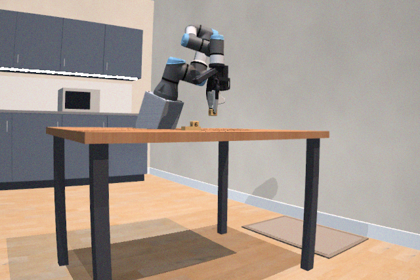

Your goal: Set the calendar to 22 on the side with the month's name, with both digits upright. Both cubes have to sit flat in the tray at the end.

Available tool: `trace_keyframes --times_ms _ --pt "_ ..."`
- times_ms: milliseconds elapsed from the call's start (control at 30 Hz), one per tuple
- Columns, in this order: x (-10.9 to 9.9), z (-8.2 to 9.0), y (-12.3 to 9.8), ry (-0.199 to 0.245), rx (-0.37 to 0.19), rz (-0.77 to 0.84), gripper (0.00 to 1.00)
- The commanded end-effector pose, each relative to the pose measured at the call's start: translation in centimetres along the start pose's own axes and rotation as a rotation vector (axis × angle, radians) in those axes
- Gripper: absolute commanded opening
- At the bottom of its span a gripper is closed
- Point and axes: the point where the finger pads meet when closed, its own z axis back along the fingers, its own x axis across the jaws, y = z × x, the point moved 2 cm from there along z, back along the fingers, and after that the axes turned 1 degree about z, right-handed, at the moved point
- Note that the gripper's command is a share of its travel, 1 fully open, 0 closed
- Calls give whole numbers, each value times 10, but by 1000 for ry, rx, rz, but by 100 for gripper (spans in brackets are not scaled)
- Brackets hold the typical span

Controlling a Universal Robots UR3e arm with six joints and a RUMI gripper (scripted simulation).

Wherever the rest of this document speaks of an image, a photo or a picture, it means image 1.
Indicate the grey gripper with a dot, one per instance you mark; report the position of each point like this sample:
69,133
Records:
216,83

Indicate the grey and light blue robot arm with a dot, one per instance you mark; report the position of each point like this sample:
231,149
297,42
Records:
207,43

